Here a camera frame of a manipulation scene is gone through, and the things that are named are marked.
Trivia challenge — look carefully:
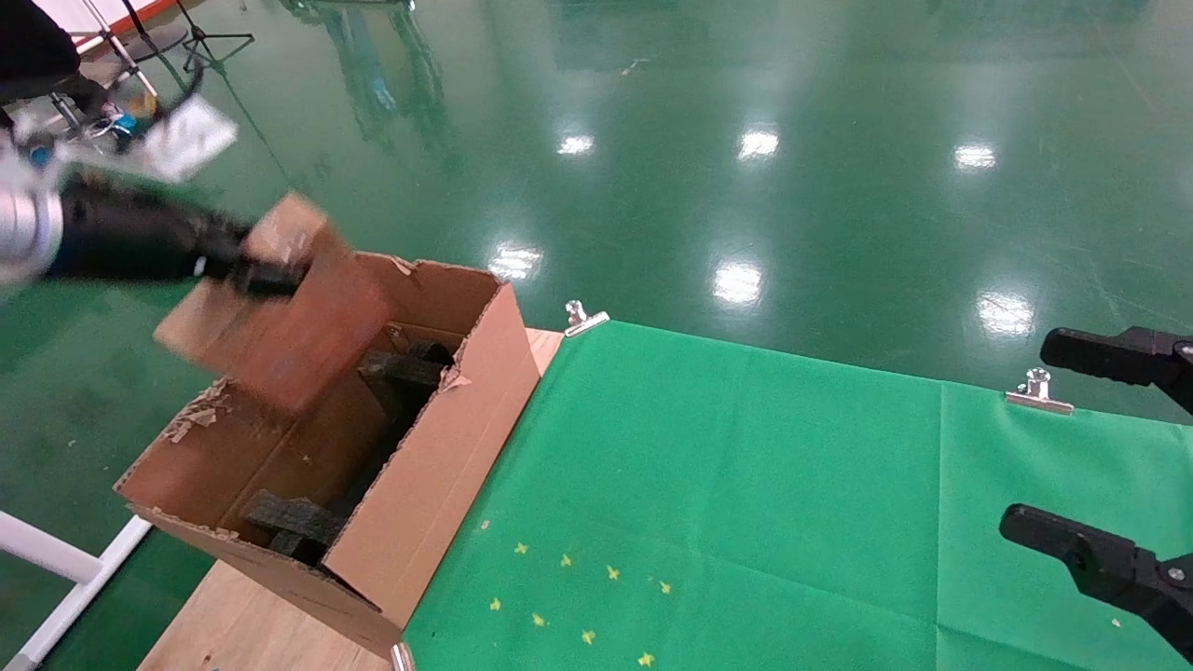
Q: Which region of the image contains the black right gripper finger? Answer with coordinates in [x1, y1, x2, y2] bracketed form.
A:
[999, 503, 1193, 664]
[1039, 326, 1193, 416]

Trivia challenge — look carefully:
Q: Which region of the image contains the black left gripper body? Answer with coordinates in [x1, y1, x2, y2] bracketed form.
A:
[47, 177, 253, 285]

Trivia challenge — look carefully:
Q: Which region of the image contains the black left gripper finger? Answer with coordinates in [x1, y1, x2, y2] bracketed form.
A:
[224, 252, 309, 299]

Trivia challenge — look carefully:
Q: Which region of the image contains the small brown cardboard box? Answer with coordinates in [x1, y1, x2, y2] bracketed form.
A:
[154, 193, 397, 418]

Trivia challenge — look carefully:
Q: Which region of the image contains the large open cardboard carton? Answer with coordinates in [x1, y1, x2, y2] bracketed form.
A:
[114, 252, 543, 658]

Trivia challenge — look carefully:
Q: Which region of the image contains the chrome wheeled stool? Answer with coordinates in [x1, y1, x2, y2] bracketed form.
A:
[47, 91, 122, 141]

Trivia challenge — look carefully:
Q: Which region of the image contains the black foam piece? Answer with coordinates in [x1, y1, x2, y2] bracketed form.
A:
[244, 489, 348, 565]
[359, 340, 458, 411]

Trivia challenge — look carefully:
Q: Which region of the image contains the black pole stand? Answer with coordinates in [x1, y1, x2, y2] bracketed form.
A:
[119, 0, 187, 62]

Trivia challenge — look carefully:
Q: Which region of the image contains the black tripod stand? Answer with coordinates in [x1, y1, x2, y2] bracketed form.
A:
[172, 0, 254, 74]

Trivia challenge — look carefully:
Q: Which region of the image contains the seated person in black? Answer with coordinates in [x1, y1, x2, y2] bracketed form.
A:
[0, 0, 108, 122]

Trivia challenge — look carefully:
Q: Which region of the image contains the green table cloth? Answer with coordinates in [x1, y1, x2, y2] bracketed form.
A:
[401, 320, 1193, 671]

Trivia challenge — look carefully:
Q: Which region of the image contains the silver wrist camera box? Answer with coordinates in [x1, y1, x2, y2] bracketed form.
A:
[89, 93, 239, 183]

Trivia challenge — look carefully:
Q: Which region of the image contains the white floor frame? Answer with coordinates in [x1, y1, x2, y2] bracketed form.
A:
[0, 511, 155, 671]

